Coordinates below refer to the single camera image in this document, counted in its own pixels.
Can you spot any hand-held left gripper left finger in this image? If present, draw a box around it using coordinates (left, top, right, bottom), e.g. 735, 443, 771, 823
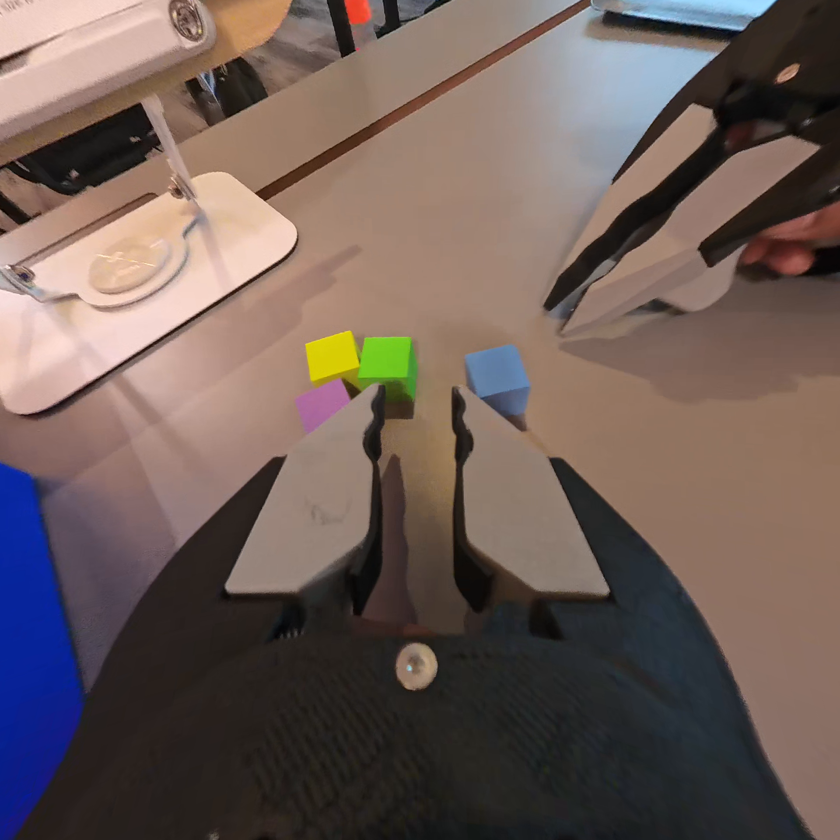
225, 384, 387, 616

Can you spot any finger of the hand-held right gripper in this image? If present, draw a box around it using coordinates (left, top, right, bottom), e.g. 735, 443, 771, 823
556, 146, 823, 339
543, 104, 729, 312

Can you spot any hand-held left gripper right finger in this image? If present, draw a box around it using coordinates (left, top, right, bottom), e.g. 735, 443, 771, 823
451, 386, 611, 613

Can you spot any purple foam cube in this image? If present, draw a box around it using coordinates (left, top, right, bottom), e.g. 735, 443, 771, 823
295, 378, 352, 434

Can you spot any blue foam cube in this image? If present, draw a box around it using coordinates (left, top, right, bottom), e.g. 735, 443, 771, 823
465, 345, 531, 417

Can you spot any yellow foam cube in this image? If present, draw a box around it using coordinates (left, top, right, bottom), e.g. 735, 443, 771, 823
305, 331, 362, 388

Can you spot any green foam cube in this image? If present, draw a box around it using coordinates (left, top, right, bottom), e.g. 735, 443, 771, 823
357, 336, 418, 403

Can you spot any person's right hand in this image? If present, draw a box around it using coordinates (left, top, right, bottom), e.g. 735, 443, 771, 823
735, 202, 840, 278

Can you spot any silver metal device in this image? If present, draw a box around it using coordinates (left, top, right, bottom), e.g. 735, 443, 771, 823
591, 0, 778, 32

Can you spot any white document stand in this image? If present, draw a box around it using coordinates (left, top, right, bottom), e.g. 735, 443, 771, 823
0, 0, 299, 416

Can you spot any blue plastic bin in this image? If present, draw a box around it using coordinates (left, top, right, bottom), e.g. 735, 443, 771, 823
0, 462, 85, 840

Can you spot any black office chair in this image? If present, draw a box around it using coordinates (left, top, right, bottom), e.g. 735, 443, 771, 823
0, 101, 164, 227

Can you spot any black box white label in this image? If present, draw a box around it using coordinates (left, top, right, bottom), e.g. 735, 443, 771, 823
185, 58, 270, 127

